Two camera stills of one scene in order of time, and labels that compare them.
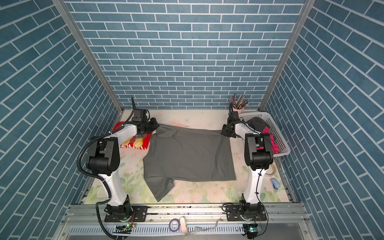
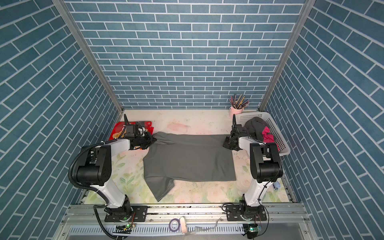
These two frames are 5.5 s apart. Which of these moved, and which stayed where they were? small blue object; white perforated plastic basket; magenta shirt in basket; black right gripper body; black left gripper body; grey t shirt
Moved: black left gripper body; black right gripper body
Stayed: grey t shirt; white perforated plastic basket; small blue object; magenta shirt in basket
